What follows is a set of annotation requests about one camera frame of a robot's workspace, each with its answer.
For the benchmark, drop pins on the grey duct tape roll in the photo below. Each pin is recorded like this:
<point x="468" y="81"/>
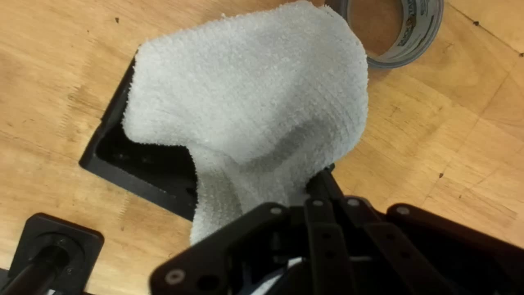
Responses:
<point x="393" y="33"/>

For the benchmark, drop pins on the black pole base plate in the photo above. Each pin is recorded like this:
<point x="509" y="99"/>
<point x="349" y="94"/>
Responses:
<point x="52" y="258"/>

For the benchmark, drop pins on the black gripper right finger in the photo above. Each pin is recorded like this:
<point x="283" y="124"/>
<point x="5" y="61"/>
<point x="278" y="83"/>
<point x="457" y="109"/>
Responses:
<point x="427" y="253"/>

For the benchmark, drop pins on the white towel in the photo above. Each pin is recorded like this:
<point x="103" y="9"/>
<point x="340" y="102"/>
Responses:
<point x="262" y="102"/>

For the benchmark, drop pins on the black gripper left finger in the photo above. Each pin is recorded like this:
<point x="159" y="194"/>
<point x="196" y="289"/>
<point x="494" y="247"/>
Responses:
<point x="237" y="258"/>

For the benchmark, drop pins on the black mesh box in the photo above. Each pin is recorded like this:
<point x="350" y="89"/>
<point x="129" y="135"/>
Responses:
<point x="159" y="174"/>

